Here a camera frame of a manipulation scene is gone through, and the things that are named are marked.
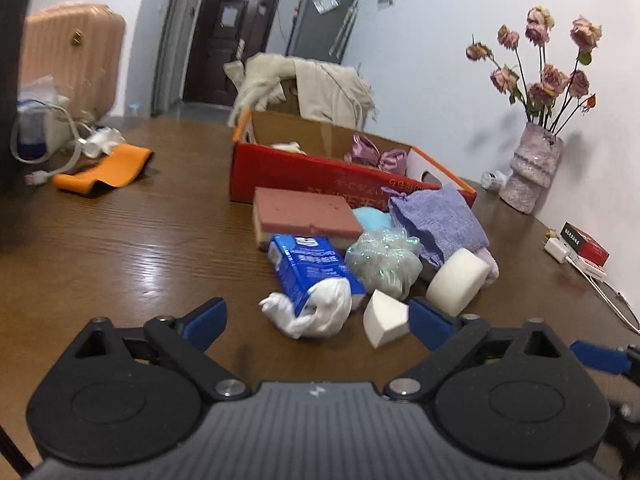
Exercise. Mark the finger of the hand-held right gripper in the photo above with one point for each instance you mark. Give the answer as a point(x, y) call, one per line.
point(597, 356)

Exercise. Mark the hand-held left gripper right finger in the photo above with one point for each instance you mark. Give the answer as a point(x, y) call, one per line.
point(430, 325)

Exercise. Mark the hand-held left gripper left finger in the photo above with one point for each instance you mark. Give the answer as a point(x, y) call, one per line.
point(205, 317)

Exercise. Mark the white wedge sponge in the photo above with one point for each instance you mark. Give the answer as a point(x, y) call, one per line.
point(382, 320)

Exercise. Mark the white round sponge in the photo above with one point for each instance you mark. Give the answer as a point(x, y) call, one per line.
point(457, 280)

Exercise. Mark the purple cloth pouch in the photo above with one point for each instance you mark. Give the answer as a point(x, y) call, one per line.
point(440, 220)

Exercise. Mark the white tissue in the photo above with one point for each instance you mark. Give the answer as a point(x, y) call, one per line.
point(325, 310)

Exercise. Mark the blue tissue packet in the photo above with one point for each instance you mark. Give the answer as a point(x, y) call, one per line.
point(305, 265)

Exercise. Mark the light blue sponge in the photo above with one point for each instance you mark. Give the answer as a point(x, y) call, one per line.
point(372, 219)

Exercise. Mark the pink rectangular sponge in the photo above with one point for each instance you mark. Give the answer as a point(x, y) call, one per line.
point(305, 210)

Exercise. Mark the red and orange cardboard box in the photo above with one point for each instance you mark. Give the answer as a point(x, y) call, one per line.
point(280, 170)

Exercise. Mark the white flat packet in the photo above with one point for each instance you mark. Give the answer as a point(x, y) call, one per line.
point(595, 271)

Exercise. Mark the red and black box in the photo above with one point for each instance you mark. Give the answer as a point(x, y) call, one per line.
point(585, 245)

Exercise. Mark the white phone charger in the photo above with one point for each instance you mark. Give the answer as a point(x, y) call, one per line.
point(557, 247)

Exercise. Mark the orange elastic band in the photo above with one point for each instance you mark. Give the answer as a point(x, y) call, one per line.
point(125, 160)

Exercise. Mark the pink satin bow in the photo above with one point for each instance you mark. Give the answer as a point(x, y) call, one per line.
point(370, 155)

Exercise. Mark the purple textured vase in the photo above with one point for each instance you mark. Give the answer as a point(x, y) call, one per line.
point(530, 170)

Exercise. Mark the white and yellow plush toy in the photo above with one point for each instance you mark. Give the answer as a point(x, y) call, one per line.
point(287, 147)

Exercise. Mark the white and blue plastic pack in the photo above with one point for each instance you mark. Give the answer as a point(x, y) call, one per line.
point(42, 130)

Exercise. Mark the beige coat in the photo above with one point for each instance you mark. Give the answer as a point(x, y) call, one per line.
point(320, 90)

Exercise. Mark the dark brown entrance door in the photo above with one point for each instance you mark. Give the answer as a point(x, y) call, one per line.
point(220, 50)

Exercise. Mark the dried pink roses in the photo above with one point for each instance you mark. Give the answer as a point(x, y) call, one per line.
point(552, 80)

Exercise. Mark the black monitor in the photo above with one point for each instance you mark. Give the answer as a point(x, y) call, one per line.
point(10, 110)

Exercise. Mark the pink hard-shell suitcase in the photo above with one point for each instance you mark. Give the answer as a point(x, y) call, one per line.
point(75, 60)

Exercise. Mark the grey refrigerator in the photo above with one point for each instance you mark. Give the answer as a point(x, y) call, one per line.
point(310, 30)

